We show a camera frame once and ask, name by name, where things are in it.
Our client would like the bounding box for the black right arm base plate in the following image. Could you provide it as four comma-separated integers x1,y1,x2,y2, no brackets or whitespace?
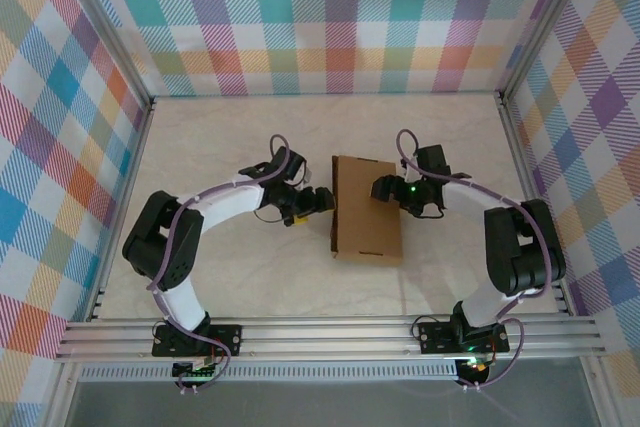
417,319,511,356

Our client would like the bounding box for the silver right table side rail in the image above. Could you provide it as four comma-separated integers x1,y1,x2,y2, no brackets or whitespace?
499,94,574,316

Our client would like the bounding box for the brown cardboard box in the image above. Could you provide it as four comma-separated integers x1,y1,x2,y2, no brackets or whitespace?
329,153,405,268

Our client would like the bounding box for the left controller board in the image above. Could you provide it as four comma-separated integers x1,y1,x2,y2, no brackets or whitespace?
172,359,221,381

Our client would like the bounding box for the silver left table side rail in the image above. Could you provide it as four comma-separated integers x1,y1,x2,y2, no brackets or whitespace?
87,99,156,323

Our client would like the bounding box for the long aluminium mounting rail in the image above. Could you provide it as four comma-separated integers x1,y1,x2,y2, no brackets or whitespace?
54,316,606,361

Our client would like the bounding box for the thin black right gripper wire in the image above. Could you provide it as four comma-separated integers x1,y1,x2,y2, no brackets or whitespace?
409,196,447,221

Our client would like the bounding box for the controller board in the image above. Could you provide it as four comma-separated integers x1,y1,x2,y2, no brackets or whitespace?
457,356,494,378
172,359,221,381

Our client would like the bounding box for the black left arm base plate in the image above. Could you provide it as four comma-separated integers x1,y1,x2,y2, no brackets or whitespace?
151,324,243,359

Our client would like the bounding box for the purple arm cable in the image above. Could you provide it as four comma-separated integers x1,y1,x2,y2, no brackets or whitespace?
147,134,294,393
396,128,556,391

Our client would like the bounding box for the silver table side rail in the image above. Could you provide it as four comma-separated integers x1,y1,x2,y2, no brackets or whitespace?
87,99,156,323
499,94,574,316

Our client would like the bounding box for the silver left frame post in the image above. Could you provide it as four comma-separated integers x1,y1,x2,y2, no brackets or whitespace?
49,0,154,104

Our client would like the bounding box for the right controller board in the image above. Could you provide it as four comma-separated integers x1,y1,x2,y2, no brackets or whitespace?
457,356,494,378

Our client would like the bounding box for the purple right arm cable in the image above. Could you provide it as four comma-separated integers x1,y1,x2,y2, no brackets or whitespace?
396,128,556,391

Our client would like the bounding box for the thin black left gripper wire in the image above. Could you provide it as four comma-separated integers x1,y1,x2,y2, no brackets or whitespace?
252,206,287,226

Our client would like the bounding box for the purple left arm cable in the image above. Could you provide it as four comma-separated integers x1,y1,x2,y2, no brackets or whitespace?
147,134,294,393

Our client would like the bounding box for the silver right frame post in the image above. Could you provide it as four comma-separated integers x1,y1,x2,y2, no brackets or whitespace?
499,0,594,101

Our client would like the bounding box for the silver frame leg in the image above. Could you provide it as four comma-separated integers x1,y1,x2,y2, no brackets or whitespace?
42,361,84,427
579,354,619,427

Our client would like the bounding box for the grey slotted cable duct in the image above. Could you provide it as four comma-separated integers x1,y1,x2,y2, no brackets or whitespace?
79,359,461,383

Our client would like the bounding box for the thin black gripper wire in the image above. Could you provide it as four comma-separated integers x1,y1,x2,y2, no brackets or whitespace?
409,196,447,221
252,206,287,226

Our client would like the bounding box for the silver frame post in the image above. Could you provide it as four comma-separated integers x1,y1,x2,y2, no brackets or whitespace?
49,0,154,104
499,0,594,101

